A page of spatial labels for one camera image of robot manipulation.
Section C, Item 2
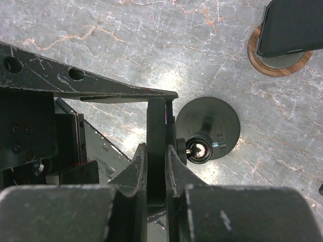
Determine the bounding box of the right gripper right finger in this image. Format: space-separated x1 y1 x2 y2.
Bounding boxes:
165 146 322 241

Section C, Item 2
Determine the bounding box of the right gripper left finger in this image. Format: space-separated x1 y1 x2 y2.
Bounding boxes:
1 143 147 241

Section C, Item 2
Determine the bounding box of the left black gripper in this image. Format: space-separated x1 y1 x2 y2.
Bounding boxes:
1 42 178 187

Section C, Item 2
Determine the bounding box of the black round base phone stand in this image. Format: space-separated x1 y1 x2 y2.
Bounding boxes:
175 97 241 164

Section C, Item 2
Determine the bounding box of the black phone on wooden stand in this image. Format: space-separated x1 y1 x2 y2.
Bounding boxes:
257 0 322 57

